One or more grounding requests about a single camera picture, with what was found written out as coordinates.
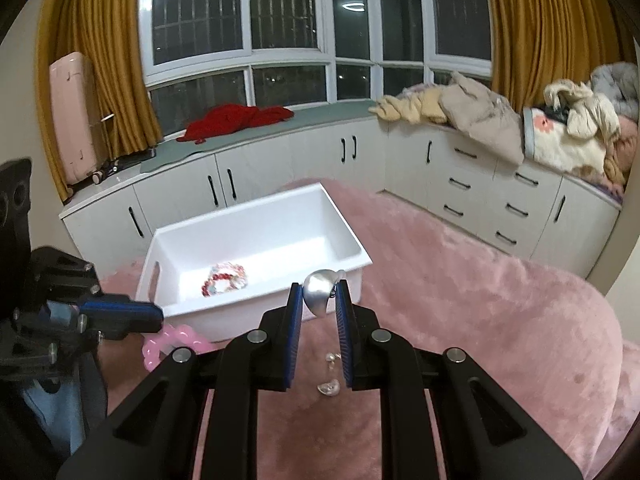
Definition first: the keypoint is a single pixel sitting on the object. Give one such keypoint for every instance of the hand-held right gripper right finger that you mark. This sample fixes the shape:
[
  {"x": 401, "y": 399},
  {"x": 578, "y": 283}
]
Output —
[{"x": 345, "y": 340}]

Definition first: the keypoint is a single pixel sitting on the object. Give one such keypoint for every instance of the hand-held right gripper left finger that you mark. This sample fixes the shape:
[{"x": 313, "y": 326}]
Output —
[{"x": 295, "y": 340}]

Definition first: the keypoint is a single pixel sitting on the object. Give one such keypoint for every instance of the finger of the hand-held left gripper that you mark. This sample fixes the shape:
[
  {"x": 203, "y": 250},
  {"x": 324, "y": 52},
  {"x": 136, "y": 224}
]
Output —
[
  {"x": 130, "y": 329},
  {"x": 125, "y": 308}
]

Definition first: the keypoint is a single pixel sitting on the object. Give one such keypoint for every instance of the white plastic box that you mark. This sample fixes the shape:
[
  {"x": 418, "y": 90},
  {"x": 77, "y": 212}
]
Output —
[{"x": 260, "y": 240}]

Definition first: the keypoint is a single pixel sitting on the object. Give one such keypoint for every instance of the small pearl earring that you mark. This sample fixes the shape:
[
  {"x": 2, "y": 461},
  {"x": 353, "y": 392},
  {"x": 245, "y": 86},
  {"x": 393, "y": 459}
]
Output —
[{"x": 330, "y": 357}]

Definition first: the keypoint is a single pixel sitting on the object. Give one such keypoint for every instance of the silver crystal earring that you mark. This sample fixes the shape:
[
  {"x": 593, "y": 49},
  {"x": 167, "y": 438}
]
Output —
[{"x": 328, "y": 388}]

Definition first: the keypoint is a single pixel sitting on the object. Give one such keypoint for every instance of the pink fluffy blanket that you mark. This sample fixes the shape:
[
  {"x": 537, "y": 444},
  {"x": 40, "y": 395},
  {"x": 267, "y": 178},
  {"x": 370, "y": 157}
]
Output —
[{"x": 450, "y": 300}]

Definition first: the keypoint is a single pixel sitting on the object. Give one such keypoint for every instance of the person's blue jeans leg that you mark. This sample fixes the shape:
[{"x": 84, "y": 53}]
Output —
[{"x": 50, "y": 410}]

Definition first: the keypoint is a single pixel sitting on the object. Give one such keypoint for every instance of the black flat object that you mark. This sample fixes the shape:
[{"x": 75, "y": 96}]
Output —
[{"x": 132, "y": 157}]

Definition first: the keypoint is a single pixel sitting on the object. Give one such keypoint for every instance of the pink suitcase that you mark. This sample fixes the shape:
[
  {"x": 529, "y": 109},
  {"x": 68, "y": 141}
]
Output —
[{"x": 75, "y": 110}]

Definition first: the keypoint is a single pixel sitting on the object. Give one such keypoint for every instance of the red garment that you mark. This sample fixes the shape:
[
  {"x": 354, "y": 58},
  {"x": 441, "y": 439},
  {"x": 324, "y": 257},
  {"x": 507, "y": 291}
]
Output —
[{"x": 230, "y": 120}]

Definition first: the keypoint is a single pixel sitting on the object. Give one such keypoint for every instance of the grey green sill mat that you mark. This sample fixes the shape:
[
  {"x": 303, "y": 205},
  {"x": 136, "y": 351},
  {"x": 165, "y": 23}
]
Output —
[{"x": 320, "y": 115}]

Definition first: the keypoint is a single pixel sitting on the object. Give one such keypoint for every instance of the yellow cloth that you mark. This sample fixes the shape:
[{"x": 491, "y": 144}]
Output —
[{"x": 415, "y": 109}]

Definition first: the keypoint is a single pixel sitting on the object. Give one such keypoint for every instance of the yellow curtain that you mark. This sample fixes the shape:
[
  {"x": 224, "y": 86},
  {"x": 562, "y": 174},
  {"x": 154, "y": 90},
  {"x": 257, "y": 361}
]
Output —
[
  {"x": 545, "y": 20},
  {"x": 100, "y": 35}
]

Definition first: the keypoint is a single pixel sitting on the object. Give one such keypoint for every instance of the light purple cloth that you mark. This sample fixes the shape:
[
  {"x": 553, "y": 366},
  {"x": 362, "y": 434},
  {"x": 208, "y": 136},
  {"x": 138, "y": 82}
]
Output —
[{"x": 415, "y": 90}]

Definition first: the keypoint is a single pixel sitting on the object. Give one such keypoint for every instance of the beige jacket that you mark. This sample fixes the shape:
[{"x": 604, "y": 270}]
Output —
[{"x": 480, "y": 115}]

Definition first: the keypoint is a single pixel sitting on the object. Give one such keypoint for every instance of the pink quilted bedspread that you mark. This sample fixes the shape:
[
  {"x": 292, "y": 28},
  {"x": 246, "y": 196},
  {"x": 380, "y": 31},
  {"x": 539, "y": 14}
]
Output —
[{"x": 627, "y": 385}]

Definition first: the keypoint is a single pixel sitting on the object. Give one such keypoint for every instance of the cream floral blanket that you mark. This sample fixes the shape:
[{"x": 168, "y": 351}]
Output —
[{"x": 555, "y": 141}]

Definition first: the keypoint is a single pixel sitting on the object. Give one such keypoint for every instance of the white framed bay window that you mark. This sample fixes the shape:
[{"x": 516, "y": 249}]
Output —
[{"x": 200, "y": 10}]

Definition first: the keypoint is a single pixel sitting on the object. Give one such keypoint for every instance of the cream garment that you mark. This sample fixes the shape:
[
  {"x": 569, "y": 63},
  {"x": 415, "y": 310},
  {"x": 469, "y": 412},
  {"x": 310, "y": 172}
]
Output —
[{"x": 590, "y": 110}]

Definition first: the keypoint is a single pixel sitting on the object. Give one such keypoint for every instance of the pink plush blanket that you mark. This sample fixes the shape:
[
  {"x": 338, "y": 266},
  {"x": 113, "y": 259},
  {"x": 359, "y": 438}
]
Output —
[{"x": 625, "y": 150}]

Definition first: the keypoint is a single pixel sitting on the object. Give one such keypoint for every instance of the grey quilt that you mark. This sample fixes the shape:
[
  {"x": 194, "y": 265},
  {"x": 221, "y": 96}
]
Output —
[{"x": 620, "y": 85}]

